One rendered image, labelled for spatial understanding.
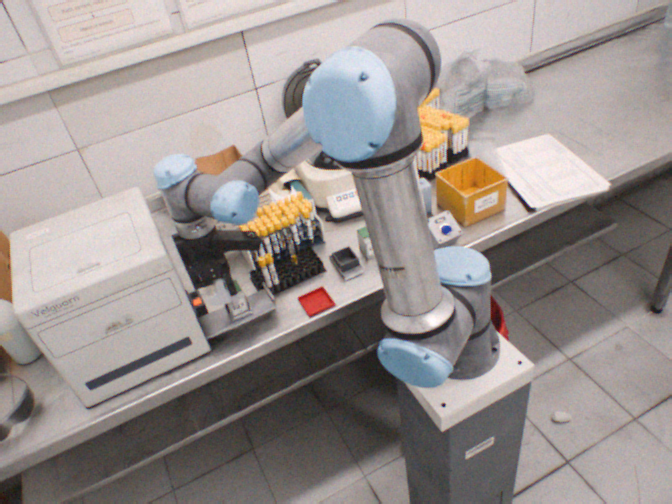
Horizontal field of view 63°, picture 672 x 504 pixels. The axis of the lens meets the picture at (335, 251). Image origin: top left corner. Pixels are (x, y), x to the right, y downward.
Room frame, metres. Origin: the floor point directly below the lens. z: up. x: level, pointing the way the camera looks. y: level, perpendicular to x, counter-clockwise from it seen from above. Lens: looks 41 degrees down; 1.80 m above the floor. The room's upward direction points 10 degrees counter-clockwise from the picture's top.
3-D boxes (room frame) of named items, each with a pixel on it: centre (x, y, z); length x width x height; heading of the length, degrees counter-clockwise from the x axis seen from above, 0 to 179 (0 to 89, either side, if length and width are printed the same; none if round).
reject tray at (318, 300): (0.90, 0.07, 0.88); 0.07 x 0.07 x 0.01; 20
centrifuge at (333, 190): (1.34, -0.06, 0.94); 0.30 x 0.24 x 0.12; 11
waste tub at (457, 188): (1.15, -0.38, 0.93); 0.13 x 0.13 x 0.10; 19
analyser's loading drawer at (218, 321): (0.88, 0.26, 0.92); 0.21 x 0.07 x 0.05; 110
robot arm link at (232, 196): (0.83, 0.17, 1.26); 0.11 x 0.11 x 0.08; 52
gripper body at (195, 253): (0.87, 0.27, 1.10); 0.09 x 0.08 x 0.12; 110
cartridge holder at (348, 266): (1.01, -0.02, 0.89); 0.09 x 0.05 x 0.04; 18
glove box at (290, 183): (1.32, 0.11, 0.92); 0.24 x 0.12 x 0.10; 20
